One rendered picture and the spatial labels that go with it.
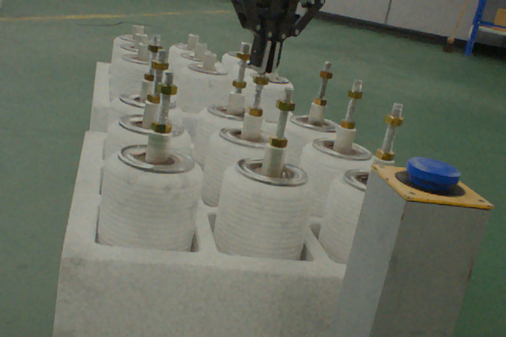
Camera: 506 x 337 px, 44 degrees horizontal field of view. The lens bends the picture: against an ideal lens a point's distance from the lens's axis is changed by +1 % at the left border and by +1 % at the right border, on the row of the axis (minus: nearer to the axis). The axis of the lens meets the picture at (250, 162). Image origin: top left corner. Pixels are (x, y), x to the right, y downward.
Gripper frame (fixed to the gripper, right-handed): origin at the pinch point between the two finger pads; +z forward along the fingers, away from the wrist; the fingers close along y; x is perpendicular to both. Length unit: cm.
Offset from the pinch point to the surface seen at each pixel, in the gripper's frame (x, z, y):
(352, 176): -13.6, 9.8, 4.1
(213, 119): 9.2, 10.6, 0.5
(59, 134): 78, 35, 6
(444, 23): 373, 14, 510
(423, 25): 389, 21, 497
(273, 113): 29.8, 15.5, 27.2
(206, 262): -14.7, 17.2, -13.5
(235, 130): 2.4, 9.8, -0.6
